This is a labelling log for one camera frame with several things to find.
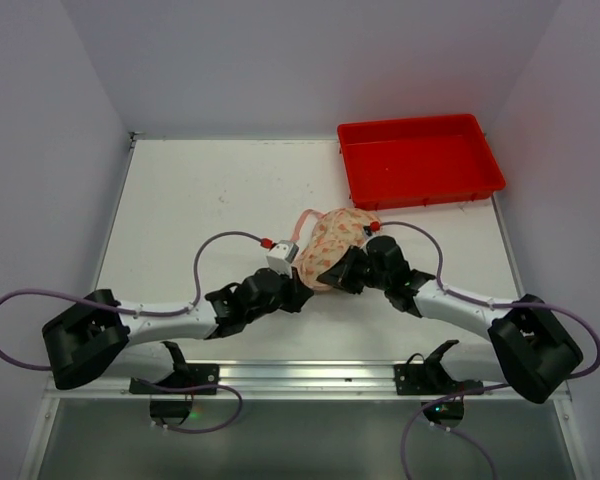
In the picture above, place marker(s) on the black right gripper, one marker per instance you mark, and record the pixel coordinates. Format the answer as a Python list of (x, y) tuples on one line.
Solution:
[(341, 273)]

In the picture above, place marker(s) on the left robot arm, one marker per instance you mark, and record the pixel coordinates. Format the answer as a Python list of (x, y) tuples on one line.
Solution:
[(101, 336)]

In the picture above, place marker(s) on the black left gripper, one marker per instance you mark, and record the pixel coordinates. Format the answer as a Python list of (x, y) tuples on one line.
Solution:
[(296, 290)]

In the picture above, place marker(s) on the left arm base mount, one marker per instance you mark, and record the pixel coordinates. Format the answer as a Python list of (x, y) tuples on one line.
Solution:
[(198, 374)]

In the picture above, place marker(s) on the aluminium front rail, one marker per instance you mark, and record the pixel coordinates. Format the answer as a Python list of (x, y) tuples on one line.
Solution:
[(315, 379)]

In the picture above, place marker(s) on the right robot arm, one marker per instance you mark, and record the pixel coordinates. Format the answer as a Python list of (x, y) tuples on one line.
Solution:
[(526, 346)]

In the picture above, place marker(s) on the floral mesh laundry bag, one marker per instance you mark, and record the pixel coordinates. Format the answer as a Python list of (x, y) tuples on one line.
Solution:
[(332, 235)]

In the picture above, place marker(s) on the red plastic tray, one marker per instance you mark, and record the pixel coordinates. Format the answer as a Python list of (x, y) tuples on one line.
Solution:
[(419, 161)]

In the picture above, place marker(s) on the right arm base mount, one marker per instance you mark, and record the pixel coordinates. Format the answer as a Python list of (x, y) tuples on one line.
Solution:
[(425, 376)]

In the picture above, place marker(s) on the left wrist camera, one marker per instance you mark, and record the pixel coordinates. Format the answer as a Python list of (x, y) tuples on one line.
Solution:
[(280, 255)]

